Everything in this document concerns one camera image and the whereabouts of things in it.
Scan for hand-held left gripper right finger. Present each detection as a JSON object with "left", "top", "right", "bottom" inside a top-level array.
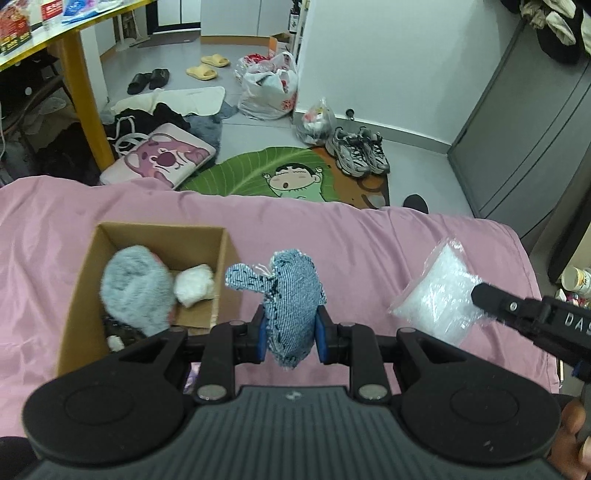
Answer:
[{"left": 316, "top": 305, "right": 467, "bottom": 403}]

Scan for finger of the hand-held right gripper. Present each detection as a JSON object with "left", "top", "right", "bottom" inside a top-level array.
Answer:
[{"left": 471, "top": 282, "right": 544, "bottom": 336}]

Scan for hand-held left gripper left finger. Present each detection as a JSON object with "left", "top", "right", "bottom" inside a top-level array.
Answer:
[{"left": 111, "top": 305, "right": 269, "bottom": 403}]

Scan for blue denim pouch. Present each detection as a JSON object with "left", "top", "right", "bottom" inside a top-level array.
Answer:
[{"left": 225, "top": 249, "right": 327, "bottom": 370}]

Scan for clear bag of white pellets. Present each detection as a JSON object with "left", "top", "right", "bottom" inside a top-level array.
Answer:
[{"left": 388, "top": 237, "right": 498, "bottom": 347}]

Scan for brown cardboard box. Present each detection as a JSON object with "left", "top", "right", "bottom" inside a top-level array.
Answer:
[{"left": 55, "top": 222, "right": 243, "bottom": 380}]

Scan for white fluffy sock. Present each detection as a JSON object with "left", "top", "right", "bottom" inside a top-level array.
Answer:
[{"left": 174, "top": 264, "right": 218, "bottom": 306}]

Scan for person's right hand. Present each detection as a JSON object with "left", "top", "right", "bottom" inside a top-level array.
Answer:
[{"left": 549, "top": 397, "right": 591, "bottom": 480}]

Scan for white jar with yellow label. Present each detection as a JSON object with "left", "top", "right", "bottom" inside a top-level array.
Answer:
[{"left": 561, "top": 266, "right": 591, "bottom": 296}]

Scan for pink bed sheet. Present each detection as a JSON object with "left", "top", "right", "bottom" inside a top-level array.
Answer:
[{"left": 0, "top": 175, "right": 561, "bottom": 439}]

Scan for fluffy grey plush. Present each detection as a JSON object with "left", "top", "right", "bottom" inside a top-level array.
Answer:
[{"left": 100, "top": 246, "right": 179, "bottom": 338}]

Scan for green leaf cartoon rug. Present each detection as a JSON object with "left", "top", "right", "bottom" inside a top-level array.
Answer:
[{"left": 180, "top": 147, "right": 391, "bottom": 209}]

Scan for grey wardrobe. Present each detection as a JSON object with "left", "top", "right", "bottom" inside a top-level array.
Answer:
[{"left": 447, "top": 18, "right": 591, "bottom": 228}]

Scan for grey sneaker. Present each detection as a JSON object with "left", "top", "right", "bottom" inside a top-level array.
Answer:
[
  {"left": 325, "top": 127, "right": 370, "bottom": 179},
  {"left": 356, "top": 129, "right": 391, "bottom": 175}
]

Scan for pink bear cushion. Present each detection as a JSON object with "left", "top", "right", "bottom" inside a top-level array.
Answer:
[{"left": 99, "top": 124, "right": 218, "bottom": 191}]

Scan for clear plastic bag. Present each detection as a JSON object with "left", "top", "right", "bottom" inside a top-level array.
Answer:
[{"left": 295, "top": 98, "right": 338, "bottom": 148}]

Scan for grey cloth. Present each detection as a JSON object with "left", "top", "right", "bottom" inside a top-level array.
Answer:
[{"left": 187, "top": 102, "right": 236, "bottom": 153}]

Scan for black clothing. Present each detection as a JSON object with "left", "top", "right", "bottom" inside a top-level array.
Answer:
[{"left": 108, "top": 102, "right": 193, "bottom": 140}]

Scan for white red plastic bag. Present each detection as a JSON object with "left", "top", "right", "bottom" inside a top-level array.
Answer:
[{"left": 235, "top": 51, "right": 299, "bottom": 122}]

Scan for white floor mat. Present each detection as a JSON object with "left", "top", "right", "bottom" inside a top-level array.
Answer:
[{"left": 113, "top": 86, "right": 226, "bottom": 121}]

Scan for hanging dark clothes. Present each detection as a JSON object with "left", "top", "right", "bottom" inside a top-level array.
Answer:
[{"left": 501, "top": 0, "right": 591, "bottom": 64}]

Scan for small open cardboard box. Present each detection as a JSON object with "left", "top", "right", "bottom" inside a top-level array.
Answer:
[{"left": 269, "top": 33, "right": 292, "bottom": 59}]

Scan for round table with yellow leg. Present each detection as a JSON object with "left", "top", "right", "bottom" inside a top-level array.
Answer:
[{"left": 0, "top": 0, "right": 153, "bottom": 167}]

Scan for black chair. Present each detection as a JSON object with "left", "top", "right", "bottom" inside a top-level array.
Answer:
[{"left": 0, "top": 51, "right": 93, "bottom": 186}]

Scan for blue packets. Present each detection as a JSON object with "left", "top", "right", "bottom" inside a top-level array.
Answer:
[{"left": 62, "top": 0, "right": 126, "bottom": 24}]

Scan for plastic water bottle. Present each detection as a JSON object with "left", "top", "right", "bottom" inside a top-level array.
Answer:
[{"left": 41, "top": 0, "right": 64, "bottom": 29}]

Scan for red snack bag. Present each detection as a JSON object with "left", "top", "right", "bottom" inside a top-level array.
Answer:
[{"left": 0, "top": 0, "right": 33, "bottom": 52}]

